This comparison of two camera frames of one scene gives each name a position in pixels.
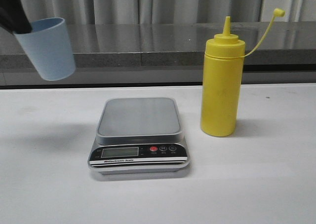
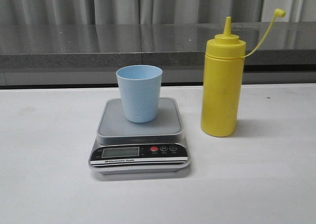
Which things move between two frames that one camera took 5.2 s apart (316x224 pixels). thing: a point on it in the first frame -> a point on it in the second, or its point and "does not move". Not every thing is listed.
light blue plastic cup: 49,47 -> 140,86
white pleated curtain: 171,5 does not move
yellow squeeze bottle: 222,75 does not move
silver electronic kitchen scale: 139,135 does not move
